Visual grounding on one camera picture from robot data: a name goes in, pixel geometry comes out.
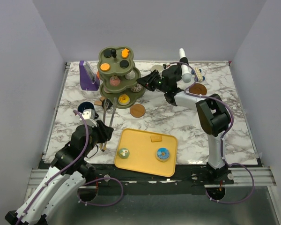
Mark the yellow frosted donut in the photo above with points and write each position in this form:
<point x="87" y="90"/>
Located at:
<point x="123" y="99"/>

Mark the yellow serving tray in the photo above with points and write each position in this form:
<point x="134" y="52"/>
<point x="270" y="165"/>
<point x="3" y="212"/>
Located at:
<point x="142" y="153"/>

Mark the grey snowball cake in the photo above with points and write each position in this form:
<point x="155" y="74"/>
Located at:
<point x="130" y="75"/>

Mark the light wooden coaster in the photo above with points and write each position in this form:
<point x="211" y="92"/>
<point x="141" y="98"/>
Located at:
<point x="137" y="110"/>

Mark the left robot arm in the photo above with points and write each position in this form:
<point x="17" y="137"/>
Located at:
<point x="66" y="173"/>

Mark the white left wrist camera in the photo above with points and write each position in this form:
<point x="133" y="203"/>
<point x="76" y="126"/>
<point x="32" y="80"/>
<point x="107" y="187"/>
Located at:
<point x="89" y="117"/>

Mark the green snowball cake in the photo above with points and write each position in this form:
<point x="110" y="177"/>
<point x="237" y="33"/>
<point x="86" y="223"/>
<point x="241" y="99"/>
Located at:
<point x="123" y="153"/>

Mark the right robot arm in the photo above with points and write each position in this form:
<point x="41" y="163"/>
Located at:
<point x="215" y="117"/>

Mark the black lamp white bulb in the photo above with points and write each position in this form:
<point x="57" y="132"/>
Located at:
<point x="185" y="70"/>

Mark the purple box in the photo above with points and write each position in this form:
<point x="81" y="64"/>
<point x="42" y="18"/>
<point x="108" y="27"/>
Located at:
<point x="88" y="79"/>

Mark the orange fish cookie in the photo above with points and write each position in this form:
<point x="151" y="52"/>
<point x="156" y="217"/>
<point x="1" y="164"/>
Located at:
<point x="125" y="53"/>

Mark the black cream mug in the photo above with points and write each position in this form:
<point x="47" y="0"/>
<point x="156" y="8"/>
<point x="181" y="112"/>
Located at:
<point x="159" y="68"/>

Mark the dark wooden coaster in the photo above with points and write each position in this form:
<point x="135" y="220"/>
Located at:
<point x="198" y="89"/>

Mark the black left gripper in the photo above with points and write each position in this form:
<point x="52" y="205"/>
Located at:
<point x="105" y="132"/>

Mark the pink snowball cake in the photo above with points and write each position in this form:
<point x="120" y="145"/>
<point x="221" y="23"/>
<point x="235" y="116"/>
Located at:
<point x="114" y="81"/>

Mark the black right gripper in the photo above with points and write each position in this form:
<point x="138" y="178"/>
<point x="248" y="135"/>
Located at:
<point x="146" y="81"/>

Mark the white sprinkled donut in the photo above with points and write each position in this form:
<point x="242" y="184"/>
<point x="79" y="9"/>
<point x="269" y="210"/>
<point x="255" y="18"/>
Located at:
<point x="137" y="88"/>

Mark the black patterned sandwich cookie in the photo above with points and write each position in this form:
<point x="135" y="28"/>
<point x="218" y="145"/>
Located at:
<point x="107" y="53"/>

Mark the green tiered cake stand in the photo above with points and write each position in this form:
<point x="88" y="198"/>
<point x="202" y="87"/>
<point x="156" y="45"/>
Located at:
<point x="119" y="74"/>

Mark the round orange biscuit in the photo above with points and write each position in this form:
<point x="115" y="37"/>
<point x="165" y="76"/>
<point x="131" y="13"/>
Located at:
<point x="105" y="67"/>

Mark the small wooden block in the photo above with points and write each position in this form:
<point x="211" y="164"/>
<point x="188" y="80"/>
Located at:
<point x="99" y="102"/>

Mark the rectangular beige biscuit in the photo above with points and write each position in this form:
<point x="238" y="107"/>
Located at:
<point x="156" y="138"/>

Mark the dark blue mug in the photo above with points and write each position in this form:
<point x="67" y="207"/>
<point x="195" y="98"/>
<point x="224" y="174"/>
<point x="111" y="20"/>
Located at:
<point x="89" y="108"/>

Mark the toy car blue wheels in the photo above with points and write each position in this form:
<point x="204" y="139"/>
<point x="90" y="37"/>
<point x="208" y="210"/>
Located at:
<point x="197" y="72"/>

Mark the blue frosted donut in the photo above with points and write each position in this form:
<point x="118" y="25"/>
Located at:
<point x="162" y="154"/>

